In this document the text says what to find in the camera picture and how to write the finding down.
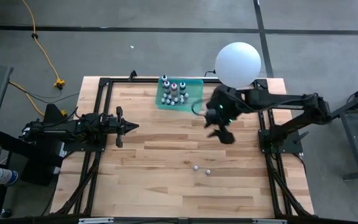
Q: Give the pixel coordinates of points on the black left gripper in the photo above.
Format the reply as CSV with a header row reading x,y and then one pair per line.
x,y
118,126

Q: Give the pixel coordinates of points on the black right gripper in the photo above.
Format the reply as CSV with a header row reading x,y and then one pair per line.
x,y
217,119

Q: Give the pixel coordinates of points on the large black-tipped food coloring bottle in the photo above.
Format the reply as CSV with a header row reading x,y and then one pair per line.
x,y
164,77

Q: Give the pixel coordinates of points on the large red food coloring bottle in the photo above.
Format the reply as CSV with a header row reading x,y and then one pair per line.
x,y
174,86

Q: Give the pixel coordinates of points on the large blue food coloring bottle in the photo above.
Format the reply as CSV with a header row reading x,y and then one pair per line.
x,y
182,85

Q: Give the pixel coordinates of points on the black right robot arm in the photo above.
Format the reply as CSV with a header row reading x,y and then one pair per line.
x,y
275,99

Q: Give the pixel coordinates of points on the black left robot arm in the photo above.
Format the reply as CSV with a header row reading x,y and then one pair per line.
x,y
61,129

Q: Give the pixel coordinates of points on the small black food coloring bottle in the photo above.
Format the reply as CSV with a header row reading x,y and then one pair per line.
x,y
208,171
195,167

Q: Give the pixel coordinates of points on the small black clamp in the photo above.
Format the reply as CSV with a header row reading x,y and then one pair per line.
x,y
132,74

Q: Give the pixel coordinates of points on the teal translucent plastic bin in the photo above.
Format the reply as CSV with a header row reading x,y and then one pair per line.
x,y
194,90

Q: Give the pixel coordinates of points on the white globe table lamp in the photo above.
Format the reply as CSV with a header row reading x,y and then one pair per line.
x,y
238,65

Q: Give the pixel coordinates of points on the black floor stand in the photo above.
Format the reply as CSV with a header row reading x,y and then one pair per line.
x,y
47,161

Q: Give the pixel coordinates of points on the white and blue canister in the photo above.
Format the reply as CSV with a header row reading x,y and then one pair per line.
x,y
5,176

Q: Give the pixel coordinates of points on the black metal stand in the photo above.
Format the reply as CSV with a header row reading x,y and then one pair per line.
x,y
356,146

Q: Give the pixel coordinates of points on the black caster wheel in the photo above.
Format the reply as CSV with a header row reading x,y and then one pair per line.
x,y
6,213

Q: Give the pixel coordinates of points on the black metal table frame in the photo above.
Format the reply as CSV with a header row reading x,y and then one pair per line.
x,y
104,82

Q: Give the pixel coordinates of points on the silver metal bracket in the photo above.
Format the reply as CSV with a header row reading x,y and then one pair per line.
x,y
96,220
269,221

